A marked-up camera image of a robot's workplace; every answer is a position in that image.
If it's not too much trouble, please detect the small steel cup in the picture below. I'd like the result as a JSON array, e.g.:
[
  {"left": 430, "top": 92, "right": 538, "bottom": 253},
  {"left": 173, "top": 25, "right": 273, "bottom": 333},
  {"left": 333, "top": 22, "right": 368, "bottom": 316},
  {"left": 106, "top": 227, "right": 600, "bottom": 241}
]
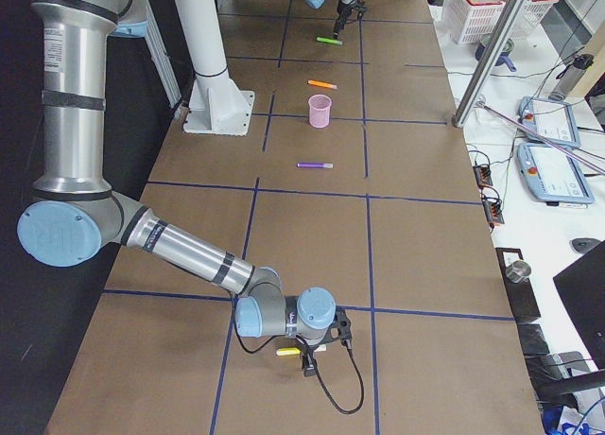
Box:
[{"left": 505, "top": 259, "right": 532, "bottom": 284}]

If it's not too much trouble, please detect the aluminium frame post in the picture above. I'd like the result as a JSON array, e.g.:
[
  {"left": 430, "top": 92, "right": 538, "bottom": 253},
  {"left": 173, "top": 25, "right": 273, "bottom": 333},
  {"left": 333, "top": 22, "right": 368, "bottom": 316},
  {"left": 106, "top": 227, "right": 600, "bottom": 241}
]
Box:
[{"left": 452, "top": 0, "right": 527, "bottom": 128}]

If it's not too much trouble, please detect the yellow highlighter pen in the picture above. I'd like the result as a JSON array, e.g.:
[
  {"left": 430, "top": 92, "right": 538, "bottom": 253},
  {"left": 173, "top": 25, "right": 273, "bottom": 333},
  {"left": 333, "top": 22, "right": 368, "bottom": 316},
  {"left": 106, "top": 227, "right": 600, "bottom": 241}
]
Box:
[{"left": 275, "top": 345, "right": 327, "bottom": 357}]

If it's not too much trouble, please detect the black computer monitor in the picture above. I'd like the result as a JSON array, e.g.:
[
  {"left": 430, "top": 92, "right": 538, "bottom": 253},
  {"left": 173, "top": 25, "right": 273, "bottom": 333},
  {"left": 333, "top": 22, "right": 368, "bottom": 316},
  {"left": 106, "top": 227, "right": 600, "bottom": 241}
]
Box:
[{"left": 554, "top": 248, "right": 604, "bottom": 369}]

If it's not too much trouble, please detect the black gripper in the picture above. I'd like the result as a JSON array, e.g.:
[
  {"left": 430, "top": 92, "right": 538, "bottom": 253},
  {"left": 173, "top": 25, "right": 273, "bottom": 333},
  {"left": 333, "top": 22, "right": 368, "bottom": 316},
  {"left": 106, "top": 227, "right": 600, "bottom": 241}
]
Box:
[
  {"left": 333, "top": 0, "right": 355, "bottom": 39},
  {"left": 295, "top": 335, "right": 327, "bottom": 377}
]

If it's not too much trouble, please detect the purple highlighter pen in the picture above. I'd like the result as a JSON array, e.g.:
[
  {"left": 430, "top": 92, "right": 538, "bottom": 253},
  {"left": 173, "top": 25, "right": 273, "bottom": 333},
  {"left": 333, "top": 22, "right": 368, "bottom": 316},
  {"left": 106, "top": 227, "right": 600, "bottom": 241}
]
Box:
[{"left": 296, "top": 162, "right": 334, "bottom": 169}]

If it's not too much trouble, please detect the blue saucepan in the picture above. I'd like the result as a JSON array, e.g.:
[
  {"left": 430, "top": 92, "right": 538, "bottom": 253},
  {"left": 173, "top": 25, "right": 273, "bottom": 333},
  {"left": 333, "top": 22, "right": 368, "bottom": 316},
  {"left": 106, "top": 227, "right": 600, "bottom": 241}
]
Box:
[{"left": 475, "top": 32, "right": 519, "bottom": 72}]

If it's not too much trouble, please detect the dark water bottle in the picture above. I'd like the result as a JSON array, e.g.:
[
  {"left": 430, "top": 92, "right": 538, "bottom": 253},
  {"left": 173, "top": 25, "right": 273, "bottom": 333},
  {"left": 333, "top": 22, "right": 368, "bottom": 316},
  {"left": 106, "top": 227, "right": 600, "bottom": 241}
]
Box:
[{"left": 548, "top": 54, "right": 595, "bottom": 101}]

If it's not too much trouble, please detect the black computer mouse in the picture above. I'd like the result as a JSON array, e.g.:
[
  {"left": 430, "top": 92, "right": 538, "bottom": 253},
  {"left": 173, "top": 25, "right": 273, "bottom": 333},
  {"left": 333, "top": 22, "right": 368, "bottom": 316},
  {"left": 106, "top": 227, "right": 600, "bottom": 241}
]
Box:
[{"left": 570, "top": 237, "right": 601, "bottom": 254}]

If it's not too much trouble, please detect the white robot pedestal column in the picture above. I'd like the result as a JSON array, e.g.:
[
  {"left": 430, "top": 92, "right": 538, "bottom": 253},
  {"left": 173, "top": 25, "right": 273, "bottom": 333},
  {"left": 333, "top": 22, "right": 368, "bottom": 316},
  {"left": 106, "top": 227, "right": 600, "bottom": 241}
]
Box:
[{"left": 174, "top": 0, "right": 255, "bottom": 136}]

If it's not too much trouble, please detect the pink mesh pen holder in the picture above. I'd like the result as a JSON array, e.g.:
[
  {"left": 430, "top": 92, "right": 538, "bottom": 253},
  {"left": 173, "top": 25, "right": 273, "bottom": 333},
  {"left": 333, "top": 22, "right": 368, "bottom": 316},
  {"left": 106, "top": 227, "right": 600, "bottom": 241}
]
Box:
[{"left": 308, "top": 94, "right": 332, "bottom": 129}]

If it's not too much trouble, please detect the orange highlighter pen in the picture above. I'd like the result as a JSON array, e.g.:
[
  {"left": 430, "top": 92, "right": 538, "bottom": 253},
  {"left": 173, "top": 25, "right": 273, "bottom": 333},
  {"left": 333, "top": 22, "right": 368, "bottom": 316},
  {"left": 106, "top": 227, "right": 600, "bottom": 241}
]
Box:
[{"left": 307, "top": 79, "right": 337, "bottom": 90}]

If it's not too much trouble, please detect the green highlighter pen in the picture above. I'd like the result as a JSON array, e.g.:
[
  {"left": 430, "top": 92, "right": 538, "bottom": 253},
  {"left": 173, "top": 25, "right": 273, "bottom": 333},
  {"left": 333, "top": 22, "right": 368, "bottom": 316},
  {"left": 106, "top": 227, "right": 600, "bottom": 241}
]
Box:
[{"left": 316, "top": 36, "right": 343, "bottom": 46}]

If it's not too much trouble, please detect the teach pendant tablet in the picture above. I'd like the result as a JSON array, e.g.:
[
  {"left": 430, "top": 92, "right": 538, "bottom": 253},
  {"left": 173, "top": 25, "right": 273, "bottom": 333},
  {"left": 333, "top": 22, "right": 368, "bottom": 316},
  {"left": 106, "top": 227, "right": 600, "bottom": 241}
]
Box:
[
  {"left": 518, "top": 96, "right": 581, "bottom": 148},
  {"left": 517, "top": 143, "right": 595, "bottom": 205}
]

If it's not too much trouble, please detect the white plastic basket red rim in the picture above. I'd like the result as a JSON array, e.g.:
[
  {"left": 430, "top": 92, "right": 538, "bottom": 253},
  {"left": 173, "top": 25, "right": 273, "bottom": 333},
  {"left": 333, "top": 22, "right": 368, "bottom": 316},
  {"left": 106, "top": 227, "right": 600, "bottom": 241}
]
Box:
[{"left": 441, "top": 0, "right": 560, "bottom": 44}]

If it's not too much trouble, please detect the near teach pendant tablet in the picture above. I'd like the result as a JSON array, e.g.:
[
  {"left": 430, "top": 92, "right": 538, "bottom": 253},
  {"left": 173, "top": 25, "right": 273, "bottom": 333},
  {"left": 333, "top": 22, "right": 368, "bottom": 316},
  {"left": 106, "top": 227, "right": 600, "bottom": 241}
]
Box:
[{"left": 517, "top": 143, "right": 595, "bottom": 205}]

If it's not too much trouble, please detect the far teach pendant tablet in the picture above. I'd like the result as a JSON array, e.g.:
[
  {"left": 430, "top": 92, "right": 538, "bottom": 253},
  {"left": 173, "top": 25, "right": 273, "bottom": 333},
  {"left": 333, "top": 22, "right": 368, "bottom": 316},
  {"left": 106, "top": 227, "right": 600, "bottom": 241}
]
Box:
[{"left": 518, "top": 96, "right": 581, "bottom": 148}]

